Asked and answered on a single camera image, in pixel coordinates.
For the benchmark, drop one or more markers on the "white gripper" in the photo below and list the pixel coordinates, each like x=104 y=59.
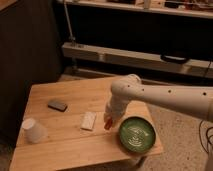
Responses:
x=114 y=110

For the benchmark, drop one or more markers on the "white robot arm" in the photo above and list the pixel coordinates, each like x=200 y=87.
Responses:
x=196 y=101

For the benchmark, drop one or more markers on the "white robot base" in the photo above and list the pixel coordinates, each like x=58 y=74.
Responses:
x=209 y=163

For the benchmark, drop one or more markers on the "green ceramic bowl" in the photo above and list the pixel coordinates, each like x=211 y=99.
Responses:
x=137 y=134

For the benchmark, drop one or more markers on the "white folded cloth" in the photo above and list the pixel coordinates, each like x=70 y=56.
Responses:
x=88 y=121

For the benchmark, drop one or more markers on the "wooden table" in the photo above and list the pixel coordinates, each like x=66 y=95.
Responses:
x=67 y=144

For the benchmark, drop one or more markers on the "dark grey sponge block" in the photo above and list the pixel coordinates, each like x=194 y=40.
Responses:
x=57 y=105

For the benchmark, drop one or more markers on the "white paper cup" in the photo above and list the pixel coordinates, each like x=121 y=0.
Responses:
x=33 y=130

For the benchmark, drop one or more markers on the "metal shelf rack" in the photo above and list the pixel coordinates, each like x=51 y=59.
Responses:
x=125 y=34

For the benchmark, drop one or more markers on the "black handle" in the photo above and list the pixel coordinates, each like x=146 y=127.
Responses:
x=175 y=60

